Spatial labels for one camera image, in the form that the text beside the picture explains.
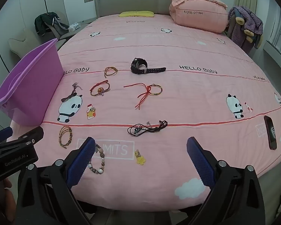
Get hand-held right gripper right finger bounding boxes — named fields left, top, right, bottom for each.
left=187, top=136, right=266, bottom=225

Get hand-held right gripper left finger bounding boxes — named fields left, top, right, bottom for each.
left=15, top=136, right=96, bottom=225

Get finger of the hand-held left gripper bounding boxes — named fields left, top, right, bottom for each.
left=0, top=126, right=13, bottom=146
left=5, top=126, right=45, bottom=147

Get large bead bracelet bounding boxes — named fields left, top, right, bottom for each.
left=88, top=144, right=106, bottom=175

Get brown beaded wrap bracelet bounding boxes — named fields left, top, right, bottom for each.
left=59, top=126, right=73, bottom=149

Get purple plastic basket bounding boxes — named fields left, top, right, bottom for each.
left=0, top=38, right=65, bottom=126

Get black cord necklace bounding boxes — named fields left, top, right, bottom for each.
left=127, top=120, right=168, bottom=137

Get yellow figure charm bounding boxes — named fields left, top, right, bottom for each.
left=134, top=149, right=146, bottom=166

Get red string gold bracelet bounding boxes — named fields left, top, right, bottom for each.
left=123, top=83, right=162, bottom=110

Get person's left hand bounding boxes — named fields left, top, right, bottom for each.
left=0, top=178, right=16, bottom=224

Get black phone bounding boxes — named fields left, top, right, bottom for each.
left=263, top=115, right=278, bottom=150

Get beige lounge chair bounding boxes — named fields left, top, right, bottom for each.
left=8, top=31, right=59, bottom=59

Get black wrist watch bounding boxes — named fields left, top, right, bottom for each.
left=131, top=57, right=167, bottom=75

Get grey chair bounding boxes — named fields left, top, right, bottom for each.
left=53, top=20, right=92, bottom=47

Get dark green jacket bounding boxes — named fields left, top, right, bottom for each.
left=34, top=12, right=70, bottom=36

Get white wardrobe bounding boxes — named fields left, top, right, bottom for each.
left=0, top=0, right=69, bottom=127

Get pink pillow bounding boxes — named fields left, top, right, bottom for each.
left=161, top=0, right=228, bottom=34

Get purple hanging clothes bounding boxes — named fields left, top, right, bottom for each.
left=227, top=6, right=264, bottom=55

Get yellow flat pillow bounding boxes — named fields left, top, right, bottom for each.
left=119, top=10, right=155, bottom=18

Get brown cord pendant necklace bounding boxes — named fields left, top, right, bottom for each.
left=61, top=82, right=83, bottom=103

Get red cord charm bracelet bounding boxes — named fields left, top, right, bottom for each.
left=89, top=80, right=111, bottom=97

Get gold braided bracelet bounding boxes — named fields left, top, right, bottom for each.
left=104, top=67, right=118, bottom=78

